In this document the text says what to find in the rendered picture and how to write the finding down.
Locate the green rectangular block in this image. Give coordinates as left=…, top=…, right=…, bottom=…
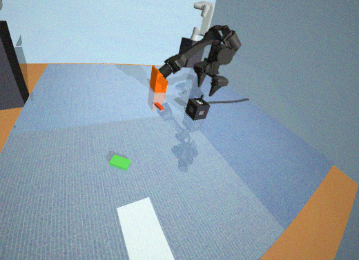
left=109, top=155, right=130, bottom=170

